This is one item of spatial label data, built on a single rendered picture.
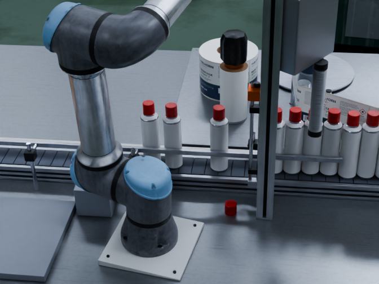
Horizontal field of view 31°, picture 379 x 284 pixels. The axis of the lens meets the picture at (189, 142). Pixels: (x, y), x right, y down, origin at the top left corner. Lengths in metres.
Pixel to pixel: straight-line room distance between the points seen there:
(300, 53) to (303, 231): 0.51
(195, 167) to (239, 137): 0.21
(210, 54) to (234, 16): 2.86
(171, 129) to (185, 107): 0.38
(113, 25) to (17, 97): 1.18
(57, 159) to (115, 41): 0.75
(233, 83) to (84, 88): 0.69
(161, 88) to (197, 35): 2.38
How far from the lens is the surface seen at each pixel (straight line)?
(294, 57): 1.62
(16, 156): 2.16
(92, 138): 1.66
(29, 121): 2.42
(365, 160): 1.97
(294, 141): 1.93
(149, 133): 1.96
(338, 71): 2.53
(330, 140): 1.93
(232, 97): 2.16
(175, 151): 1.95
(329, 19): 1.70
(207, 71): 2.31
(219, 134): 1.92
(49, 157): 2.12
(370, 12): 4.48
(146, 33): 1.44
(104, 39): 1.43
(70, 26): 1.48
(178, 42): 4.79
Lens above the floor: 2.06
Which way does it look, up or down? 34 degrees down
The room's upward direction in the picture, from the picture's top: 2 degrees counter-clockwise
